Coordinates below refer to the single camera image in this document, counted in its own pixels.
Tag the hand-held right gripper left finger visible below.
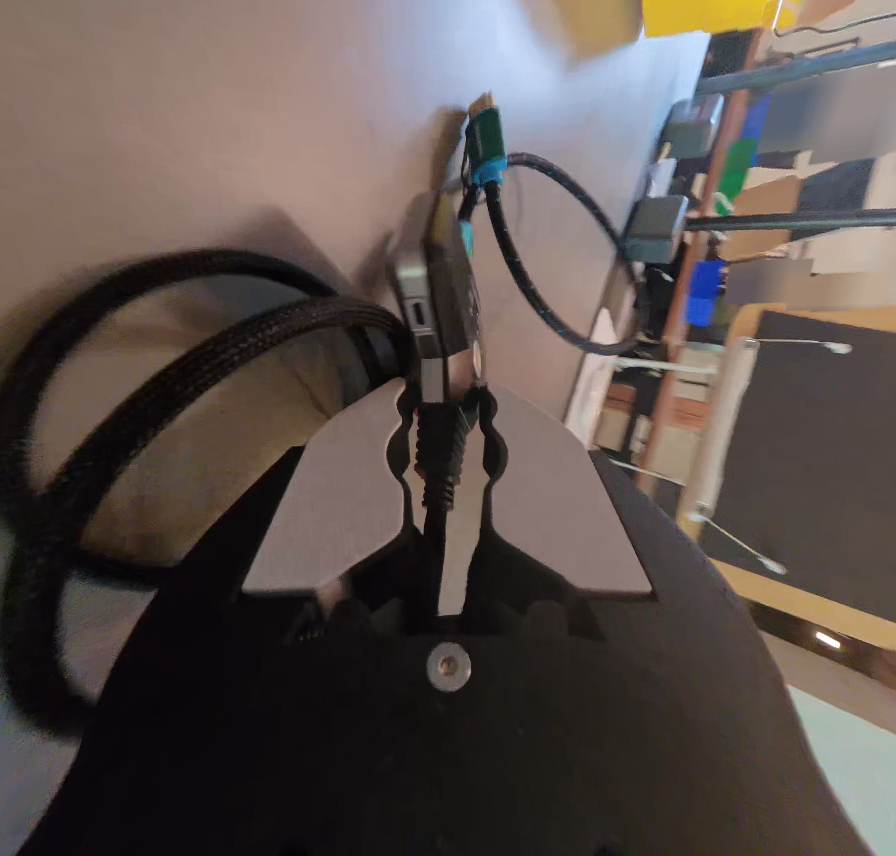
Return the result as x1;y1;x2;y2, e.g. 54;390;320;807
241;378;442;619

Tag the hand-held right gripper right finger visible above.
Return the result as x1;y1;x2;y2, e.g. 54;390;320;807
462;386;657;619

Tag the grey adapter hub with cable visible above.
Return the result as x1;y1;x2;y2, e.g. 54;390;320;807
0;191;489;734

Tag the green-plug braided hdmi cable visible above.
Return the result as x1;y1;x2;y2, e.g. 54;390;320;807
456;91;650;358

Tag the blue plastic bin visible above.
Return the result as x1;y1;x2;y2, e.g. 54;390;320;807
685;260;727;330

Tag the black board with wooden rim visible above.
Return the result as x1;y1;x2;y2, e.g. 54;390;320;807
689;309;896;654

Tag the grey cube adapter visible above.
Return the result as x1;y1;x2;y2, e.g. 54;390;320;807
660;95;727;161
622;195;692;267

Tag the black stand with round disc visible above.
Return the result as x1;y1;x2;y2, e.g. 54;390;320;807
685;208;896;235

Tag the green plastic bin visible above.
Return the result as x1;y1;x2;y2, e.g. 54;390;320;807
713;138;762;200

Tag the white clip with thin wire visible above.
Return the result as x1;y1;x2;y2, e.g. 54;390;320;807
744;337;855;356
688;512;790;577

